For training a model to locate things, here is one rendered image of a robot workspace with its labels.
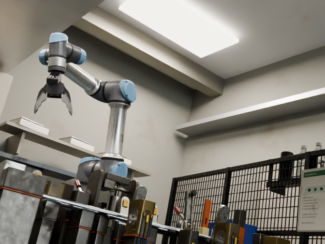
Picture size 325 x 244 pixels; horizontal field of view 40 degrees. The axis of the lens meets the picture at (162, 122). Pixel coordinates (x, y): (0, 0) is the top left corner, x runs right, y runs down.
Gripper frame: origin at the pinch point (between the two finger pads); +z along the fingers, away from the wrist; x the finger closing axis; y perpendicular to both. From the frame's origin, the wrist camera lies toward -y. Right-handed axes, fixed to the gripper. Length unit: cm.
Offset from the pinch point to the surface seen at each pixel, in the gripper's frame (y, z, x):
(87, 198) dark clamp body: -2.9, 33.6, -15.7
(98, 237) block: -21, 47, -21
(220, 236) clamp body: -24, 46, -64
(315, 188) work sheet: 16, 26, -123
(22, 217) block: -50, 39, 2
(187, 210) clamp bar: 13, 38, -60
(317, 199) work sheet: 13, 32, -123
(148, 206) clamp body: -35, 35, -36
